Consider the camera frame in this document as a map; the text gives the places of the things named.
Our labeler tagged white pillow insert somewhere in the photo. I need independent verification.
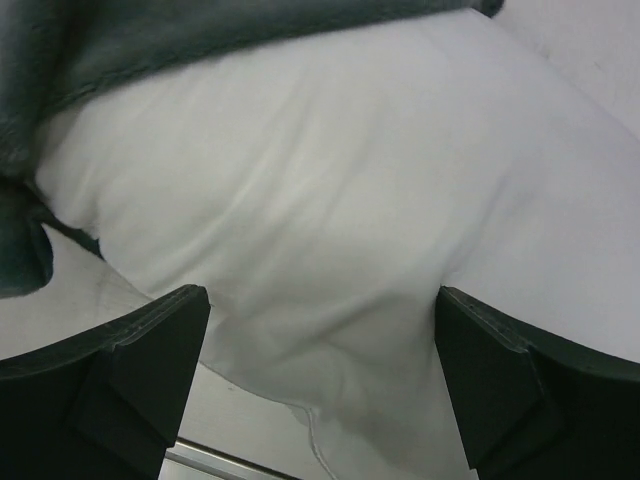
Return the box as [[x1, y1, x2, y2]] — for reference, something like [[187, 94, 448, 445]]
[[37, 10, 639, 479]]

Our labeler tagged zebra and grey pillowcase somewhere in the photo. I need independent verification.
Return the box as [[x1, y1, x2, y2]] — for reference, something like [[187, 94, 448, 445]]
[[1, 1, 503, 298]]

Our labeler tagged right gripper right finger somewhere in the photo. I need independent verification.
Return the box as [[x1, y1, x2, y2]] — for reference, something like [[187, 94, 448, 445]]
[[435, 287, 639, 480]]

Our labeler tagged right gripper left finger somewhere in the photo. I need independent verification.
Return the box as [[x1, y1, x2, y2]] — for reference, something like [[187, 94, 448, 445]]
[[1, 285, 210, 479]]

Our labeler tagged front aluminium rail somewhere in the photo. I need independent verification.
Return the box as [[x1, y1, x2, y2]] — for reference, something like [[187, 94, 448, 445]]
[[158, 438, 298, 480]]

